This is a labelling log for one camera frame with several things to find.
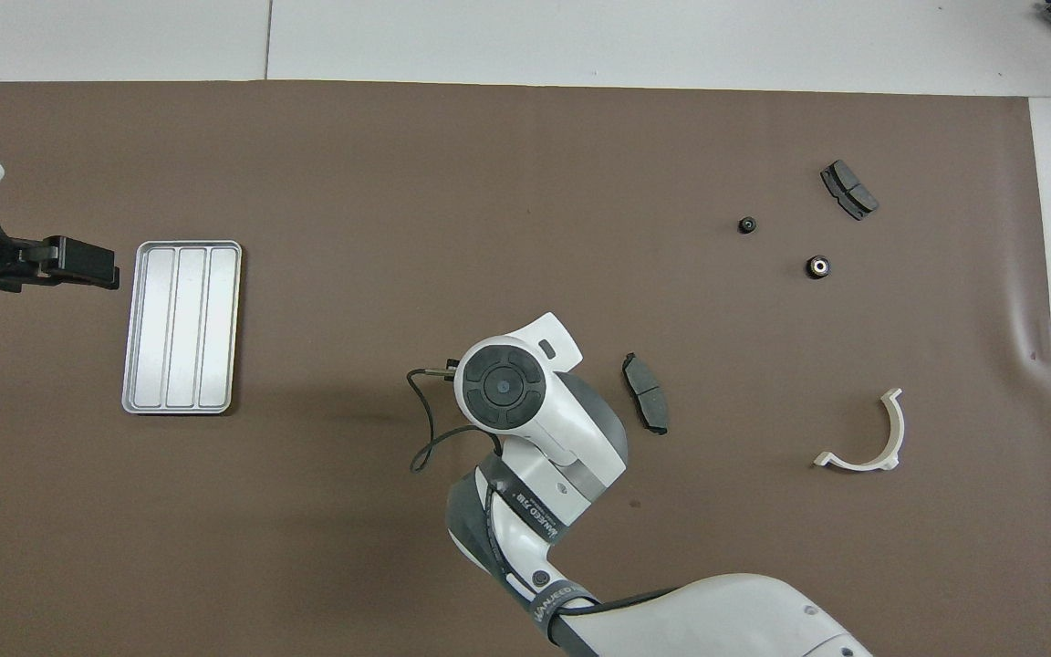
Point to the small black bearing gear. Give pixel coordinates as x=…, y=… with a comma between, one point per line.
x=746, y=224

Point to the white curved plastic bracket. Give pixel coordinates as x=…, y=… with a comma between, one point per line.
x=896, y=433

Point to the brown paper table mat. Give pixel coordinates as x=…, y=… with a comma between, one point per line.
x=398, y=182

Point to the silver metal tray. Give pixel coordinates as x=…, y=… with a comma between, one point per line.
x=181, y=328

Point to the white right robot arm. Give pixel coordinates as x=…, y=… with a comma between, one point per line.
x=525, y=401

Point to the dark grey brake pad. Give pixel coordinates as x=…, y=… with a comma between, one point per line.
x=849, y=190
x=646, y=394

